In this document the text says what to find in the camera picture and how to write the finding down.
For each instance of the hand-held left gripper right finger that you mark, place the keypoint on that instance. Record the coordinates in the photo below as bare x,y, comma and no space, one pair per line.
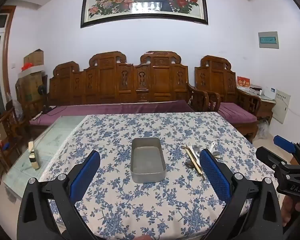
215,177

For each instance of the golden chopstick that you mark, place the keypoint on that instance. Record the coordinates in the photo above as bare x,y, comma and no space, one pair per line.
190,155

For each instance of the large cardboard box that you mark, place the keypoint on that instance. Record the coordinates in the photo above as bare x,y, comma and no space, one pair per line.
30,87

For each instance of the carved wooden armchair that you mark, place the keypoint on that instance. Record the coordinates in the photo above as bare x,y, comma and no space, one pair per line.
216,77

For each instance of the grey wall panel box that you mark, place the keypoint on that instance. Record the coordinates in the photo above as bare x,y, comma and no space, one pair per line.
268,40

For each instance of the small cardboard box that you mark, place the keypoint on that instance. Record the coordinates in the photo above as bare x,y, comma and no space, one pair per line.
35,57

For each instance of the clear plastic bag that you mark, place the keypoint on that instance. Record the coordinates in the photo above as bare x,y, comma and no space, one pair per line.
262,130

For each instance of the framed peacock flower painting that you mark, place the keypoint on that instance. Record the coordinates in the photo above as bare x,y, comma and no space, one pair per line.
145,2

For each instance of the blue floral tablecloth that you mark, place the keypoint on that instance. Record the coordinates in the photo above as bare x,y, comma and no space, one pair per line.
140,205

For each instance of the rectangular metal tray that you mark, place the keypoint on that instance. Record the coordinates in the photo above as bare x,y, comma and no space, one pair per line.
146,160

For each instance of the flat white box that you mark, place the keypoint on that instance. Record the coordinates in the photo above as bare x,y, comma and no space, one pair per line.
30,71

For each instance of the white plastic fork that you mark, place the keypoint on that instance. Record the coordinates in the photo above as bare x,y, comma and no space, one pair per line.
190,146

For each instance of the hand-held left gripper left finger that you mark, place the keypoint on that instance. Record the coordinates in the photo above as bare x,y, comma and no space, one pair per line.
86,175

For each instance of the purple bench cushion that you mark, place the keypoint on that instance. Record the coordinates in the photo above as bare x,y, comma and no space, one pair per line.
115,108

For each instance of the black fan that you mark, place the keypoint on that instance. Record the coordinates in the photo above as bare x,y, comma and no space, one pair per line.
42,89

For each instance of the wooden side chair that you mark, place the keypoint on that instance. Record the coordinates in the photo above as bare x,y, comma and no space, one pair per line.
12,120

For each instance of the white metal wall cabinet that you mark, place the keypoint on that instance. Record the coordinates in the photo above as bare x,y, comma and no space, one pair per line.
281,106

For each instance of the red plastic item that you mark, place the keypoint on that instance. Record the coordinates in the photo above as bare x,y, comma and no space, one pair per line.
26,67

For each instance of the white box blue label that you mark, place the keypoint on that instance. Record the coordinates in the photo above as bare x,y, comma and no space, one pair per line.
270,92

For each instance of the person's right hand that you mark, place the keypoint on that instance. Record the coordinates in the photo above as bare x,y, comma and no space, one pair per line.
288,210

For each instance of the carved wooden sofa bench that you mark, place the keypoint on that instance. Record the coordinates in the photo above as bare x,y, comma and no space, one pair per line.
160,80

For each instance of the purple armchair cushion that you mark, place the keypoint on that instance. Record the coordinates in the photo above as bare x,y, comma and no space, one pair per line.
235,111

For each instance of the small side table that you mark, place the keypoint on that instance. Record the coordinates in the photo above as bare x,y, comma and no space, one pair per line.
267,102

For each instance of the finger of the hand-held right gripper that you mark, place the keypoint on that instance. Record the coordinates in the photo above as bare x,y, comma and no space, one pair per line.
285,142
267,155

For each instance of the light wooden chopstick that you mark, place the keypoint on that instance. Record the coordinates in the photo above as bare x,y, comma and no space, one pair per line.
196,166

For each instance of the red gift box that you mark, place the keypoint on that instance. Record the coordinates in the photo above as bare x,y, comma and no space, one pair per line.
243,83

